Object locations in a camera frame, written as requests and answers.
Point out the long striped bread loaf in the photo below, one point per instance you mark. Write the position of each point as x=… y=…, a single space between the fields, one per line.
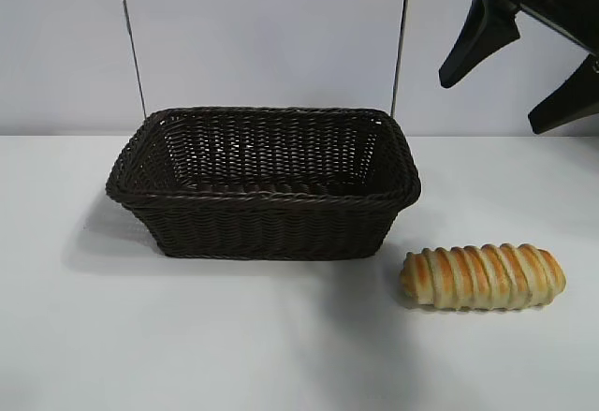
x=482 y=277

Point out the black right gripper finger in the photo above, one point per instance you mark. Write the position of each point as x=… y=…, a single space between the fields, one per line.
x=484 y=36
x=573 y=102

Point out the dark brown wicker basket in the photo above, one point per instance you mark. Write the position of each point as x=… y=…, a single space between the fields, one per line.
x=262 y=233

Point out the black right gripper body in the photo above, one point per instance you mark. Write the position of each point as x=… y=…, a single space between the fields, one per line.
x=561 y=4

